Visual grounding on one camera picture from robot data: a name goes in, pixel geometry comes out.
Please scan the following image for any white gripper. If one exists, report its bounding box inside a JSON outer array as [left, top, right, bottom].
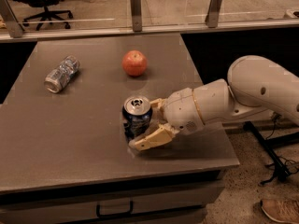
[[129, 88, 203, 151]]

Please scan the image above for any blue pepsi can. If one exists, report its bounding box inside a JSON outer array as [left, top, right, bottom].
[[122, 95, 152, 141]]

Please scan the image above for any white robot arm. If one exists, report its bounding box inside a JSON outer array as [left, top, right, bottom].
[[129, 55, 299, 151]]

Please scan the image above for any silver redbull can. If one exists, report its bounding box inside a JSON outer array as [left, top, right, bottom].
[[44, 55, 80, 93]]

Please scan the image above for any red apple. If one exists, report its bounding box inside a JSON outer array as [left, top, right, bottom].
[[121, 50, 148, 77]]

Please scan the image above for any grey cabinet drawer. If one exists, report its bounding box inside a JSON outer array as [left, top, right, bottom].
[[0, 180, 224, 224]]

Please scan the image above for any black stand base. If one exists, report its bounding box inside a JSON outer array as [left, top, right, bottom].
[[244, 121, 299, 186]]

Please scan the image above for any tan sneaker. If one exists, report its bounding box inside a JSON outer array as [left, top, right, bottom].
[[260, 199, 299, 224]]

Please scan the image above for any black drawer handle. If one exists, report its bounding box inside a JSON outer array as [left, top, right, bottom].
[[95, 201, 134, 219]]

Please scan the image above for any right metal bracket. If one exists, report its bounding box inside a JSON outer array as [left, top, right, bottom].
[[206, 0, 222, 28]]

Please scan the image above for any metal bracket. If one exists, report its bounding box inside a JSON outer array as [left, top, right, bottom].
[[130, 0, 142, 32], [206, 0, 222, 28], [0, 0, 23, 38]]

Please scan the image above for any middle metal bracket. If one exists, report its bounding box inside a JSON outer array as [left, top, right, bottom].
[[130, 0, 142, 32]]

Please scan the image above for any black cable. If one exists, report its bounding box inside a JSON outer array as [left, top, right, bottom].
[[259, 114, 299, 186]]

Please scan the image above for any left metal bracket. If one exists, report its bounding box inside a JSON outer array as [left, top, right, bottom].
[[0, 0, 23, 38]]

